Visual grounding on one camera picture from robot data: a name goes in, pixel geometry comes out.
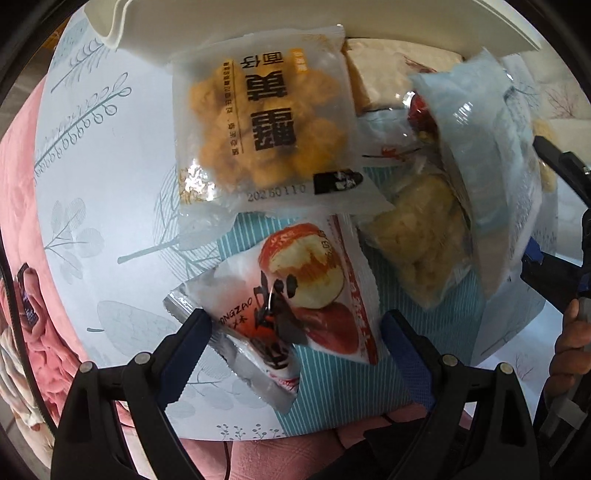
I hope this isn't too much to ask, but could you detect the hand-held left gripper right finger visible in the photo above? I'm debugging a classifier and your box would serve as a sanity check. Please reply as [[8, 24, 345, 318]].
[[379, 309, 543, 480]]

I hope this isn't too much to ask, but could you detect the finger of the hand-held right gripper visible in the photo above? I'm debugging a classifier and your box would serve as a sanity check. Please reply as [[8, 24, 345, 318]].
[[521, 237, 591, 315], [533, 134, 591, 206]]

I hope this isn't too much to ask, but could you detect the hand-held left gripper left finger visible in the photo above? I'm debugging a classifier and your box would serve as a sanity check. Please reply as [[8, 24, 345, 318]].
[[51, 308, 214, 480]]

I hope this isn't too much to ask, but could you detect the light blue snack packet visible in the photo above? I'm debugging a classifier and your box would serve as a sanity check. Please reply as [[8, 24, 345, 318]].
[[409, 46, 543, 301]]

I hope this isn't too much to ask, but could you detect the red date snack packet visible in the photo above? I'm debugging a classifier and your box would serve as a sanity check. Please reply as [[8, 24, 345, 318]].
[[163, 215, 382, 414]]

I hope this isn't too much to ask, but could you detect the white plastic bin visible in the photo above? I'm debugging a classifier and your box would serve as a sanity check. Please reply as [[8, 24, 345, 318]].
[[90, 0, 543, 65]]

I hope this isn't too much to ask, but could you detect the person's right hand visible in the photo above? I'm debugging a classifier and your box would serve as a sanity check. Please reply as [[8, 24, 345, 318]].
[[549, 298, 591, 402]]

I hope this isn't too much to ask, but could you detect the cream floral cloth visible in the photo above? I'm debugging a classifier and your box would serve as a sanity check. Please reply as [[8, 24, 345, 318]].
[[508, 48, 591, 139]]

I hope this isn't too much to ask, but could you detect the pale yellow cracker packet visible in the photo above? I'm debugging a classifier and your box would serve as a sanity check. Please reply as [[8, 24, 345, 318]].
[[360, 157, 476, 310]]

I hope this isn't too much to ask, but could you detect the white packet with red print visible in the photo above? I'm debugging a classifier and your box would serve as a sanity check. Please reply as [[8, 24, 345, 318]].
[[358, 90, 444, 185]]

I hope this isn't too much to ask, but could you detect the beige snack packet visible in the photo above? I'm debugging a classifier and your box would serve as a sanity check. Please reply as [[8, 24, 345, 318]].
[[342, 39, 462, 114]]

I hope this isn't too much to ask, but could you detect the orange bread snack packet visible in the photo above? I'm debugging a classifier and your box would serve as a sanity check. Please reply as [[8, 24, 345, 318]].
[[168, 23, 393, 250]]

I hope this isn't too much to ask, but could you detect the black cable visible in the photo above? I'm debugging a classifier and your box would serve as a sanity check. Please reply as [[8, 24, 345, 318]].
[[0, 258, 51, 416]]

